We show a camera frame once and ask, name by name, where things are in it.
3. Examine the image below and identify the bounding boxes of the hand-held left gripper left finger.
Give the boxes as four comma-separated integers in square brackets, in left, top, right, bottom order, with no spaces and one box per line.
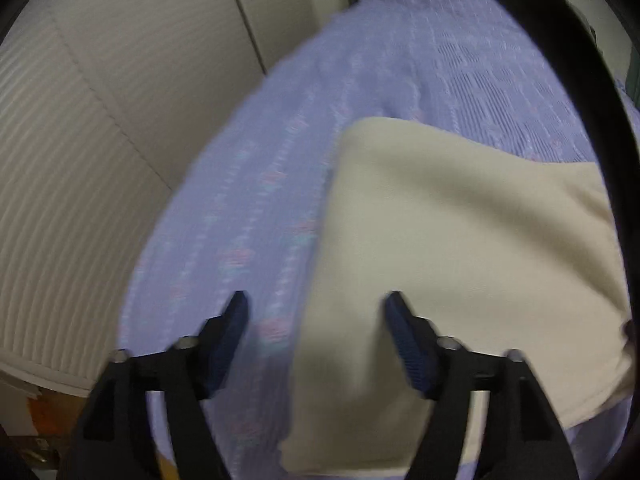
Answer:
[60,290,250,480]

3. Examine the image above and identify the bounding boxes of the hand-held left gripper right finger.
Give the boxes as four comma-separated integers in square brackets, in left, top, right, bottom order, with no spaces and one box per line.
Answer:
[383,290,582,480]

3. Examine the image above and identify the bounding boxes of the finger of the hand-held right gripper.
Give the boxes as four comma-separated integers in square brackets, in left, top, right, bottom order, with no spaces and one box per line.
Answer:
[622,319,640,357]

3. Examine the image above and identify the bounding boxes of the cream pants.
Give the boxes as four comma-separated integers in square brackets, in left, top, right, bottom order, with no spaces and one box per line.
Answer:
[277,117,639,476]

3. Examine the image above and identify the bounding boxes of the white louvered wardrobe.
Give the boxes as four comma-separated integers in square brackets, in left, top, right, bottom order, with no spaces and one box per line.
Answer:
[0,0,322,397]

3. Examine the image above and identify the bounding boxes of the bed with purple floral duvet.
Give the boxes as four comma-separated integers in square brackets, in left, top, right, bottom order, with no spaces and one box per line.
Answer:
[117,0,640,480]

